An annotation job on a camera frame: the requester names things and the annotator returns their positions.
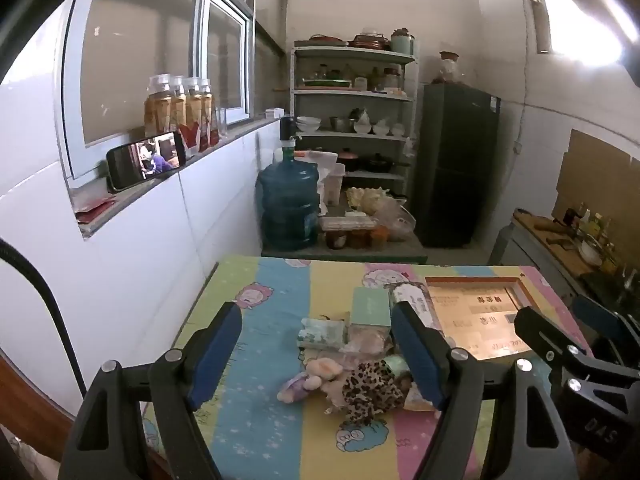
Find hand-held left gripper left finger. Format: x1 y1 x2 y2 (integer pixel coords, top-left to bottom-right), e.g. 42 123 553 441
57 301 244 480

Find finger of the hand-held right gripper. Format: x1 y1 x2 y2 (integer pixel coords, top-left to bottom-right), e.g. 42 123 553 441
514 305 593 368
570 294 640 368

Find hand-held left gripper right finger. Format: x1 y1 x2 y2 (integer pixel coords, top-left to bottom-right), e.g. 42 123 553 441
390 301 583 480

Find pale green puff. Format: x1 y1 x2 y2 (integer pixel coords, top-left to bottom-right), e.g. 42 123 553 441
385 355 413 378

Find leopard plush toy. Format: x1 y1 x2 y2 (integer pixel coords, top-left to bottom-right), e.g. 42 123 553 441
342 360 408 423

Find orange-rimmed cardboard box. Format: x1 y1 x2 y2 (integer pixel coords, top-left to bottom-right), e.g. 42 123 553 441
425 275 546 361

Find bear plush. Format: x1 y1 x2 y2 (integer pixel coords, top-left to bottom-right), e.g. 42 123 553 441
277 372 326 405

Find cream plush with purple bonnet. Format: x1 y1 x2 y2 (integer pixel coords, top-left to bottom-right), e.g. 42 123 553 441
305 357 346 386

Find green flower-printed tissue pack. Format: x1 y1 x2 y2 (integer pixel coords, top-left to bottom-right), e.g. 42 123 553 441
297 317 349 352

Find floral wet wipe pack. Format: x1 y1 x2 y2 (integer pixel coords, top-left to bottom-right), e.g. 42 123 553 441
387 282 443 333

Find white counter bowl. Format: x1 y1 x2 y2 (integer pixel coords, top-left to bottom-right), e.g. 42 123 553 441
579 240 604 266

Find pale green carton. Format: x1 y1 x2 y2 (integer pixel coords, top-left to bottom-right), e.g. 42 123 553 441
350 287 392 330

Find grey counter cabinet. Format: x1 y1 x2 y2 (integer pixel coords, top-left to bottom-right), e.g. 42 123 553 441
490 207 640 311

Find row of condiment bottles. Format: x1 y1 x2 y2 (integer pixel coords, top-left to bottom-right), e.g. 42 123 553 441
565 202 621 273

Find low green table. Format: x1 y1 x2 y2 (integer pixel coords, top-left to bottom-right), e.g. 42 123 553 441
261 232 429 265

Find plastic bag of vegetables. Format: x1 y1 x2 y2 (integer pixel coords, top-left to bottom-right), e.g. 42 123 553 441
347 186 417 242

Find brown cardboard sheet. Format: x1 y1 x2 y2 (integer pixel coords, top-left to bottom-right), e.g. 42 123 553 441
551 129 640 221

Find blue water jug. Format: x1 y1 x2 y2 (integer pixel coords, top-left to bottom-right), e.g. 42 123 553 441
256 147 321 252

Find dark green refrigerator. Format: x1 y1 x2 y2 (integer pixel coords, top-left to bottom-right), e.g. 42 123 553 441
414 82 502 250

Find red paper packet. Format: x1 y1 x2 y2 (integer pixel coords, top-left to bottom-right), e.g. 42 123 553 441
75 197 118 225

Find black pan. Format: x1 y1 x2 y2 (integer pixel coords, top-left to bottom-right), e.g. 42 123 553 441
358 154 401 172

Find black smartphone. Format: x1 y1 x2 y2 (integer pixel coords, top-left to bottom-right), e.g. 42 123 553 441
106 131 187 193

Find black jug pump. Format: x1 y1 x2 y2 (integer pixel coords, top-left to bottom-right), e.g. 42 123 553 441
278 116 303 148

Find amber liquor bottle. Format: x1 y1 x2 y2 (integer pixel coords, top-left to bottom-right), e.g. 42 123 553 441
144 75 173 138
167 76 190 148
197 78 221 148
182 77 206 153

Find white metal shelf unit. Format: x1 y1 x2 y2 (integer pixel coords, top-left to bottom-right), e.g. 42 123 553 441
291 45 418 201

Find glass jar with brown lid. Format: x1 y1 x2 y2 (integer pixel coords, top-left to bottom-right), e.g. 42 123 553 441
432 51 463 85

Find small high window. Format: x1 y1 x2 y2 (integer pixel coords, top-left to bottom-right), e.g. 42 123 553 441
520 0 631 68

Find pale green canister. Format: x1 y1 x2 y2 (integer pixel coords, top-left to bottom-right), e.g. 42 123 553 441
391 29 416 56

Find copper pot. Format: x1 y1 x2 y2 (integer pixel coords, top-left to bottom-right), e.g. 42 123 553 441
348 32 391 51

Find sliding window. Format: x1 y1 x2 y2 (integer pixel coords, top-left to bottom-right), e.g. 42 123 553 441
55 0 288 181

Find black cable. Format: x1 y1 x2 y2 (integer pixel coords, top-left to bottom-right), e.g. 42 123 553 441
0 240 88 396

